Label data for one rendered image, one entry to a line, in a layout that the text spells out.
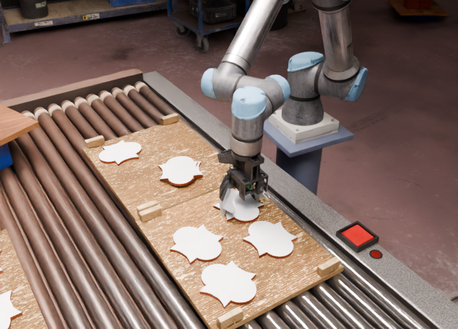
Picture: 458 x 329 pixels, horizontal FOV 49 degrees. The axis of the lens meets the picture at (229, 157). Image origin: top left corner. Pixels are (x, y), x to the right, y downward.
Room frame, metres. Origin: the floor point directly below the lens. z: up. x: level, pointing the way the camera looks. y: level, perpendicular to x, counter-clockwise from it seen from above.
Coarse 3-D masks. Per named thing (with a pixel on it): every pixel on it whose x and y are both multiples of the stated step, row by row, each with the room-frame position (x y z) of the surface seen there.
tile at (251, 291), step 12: (216, 264) 0.82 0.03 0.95; (228, 264) 0.82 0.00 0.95; (204, 276) 0.79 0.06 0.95; (216, 276) 0.79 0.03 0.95; (228, 276) 0.79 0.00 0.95; (240, 276) 0.79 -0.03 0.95; (252, 276) 0.79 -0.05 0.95; (204, 288) 0.75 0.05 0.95; (216, 288) 0.75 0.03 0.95; (228, 288) 0.75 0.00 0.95; (240, 288) 0.75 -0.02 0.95; (252, 288) 0.75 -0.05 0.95; (228, 300) 0.72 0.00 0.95; (240, 300) 0.72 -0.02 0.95
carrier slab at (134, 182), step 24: (144, 144) 1.36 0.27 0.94; (168, 144) 1.36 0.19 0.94; (192, 144) 1.36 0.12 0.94; (96, 168) 1.23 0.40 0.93; (120, 168) 1.22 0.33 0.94; (144, 168) 1.22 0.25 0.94; (216, 168) 1.22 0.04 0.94; (120, 192) 1.11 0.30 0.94; (144, 192) 1.11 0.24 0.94; (168, 192) 1.11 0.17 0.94; (192, 192) 1.11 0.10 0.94
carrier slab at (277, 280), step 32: (160, 224) 0.98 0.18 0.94; (192, 224) 0.97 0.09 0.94; (224, 224) 0.97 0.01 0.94; (288, 224) 0.97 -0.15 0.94; (160, 256) 0.86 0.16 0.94; (224, 256) 0.86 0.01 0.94; (256, 256) 0.86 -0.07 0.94; (288, 256) 0.86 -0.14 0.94; (320, 256) 0.86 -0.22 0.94; (192, 288) 0.76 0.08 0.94; (256, 288) 0.76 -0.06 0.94; (288, 288) 0.76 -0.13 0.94
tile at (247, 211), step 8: (240, 200) 1.06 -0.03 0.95; (248, 200) 1.06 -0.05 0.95; (216, 208) 1.03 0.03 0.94; (240, 208) 1.02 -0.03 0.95; (248, 208) 1.02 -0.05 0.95; (256, 208) 1.02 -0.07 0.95; (232, 216) 0.99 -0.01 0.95; (240, 216) 0.99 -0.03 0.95; (248, 216) 0.99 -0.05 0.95; (256, 216) 0.99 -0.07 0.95
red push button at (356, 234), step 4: (352, 228) 0.97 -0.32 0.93; (356, 228) 0.97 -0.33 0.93; (360, 228) 0.97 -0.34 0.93; (344, 232) 0.95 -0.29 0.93; (348, 232) 0.95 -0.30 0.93; (352, 232) 0.95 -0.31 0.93; (356, 232) 0.95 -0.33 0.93; (360, 232) 0.95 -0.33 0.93; (364, 232) 0.95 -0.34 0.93; (348, 236) 0.94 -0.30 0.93; (352, 236) 0.94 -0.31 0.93; (356, 236) 0.94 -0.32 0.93; (360, 236) 0.94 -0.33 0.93; (364, 236) 0.94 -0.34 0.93; (368, 236) 0.94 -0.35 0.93; (372, 236) 0.94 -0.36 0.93; (352, 240) 0.92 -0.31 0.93; (356, 240) 0.92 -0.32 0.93; (360, 240) 0.92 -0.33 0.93; (364, 240) 0.92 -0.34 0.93; (368, 240) 0.92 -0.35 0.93; (356, 244) 0.91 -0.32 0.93; (360, 244) 0.91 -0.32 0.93
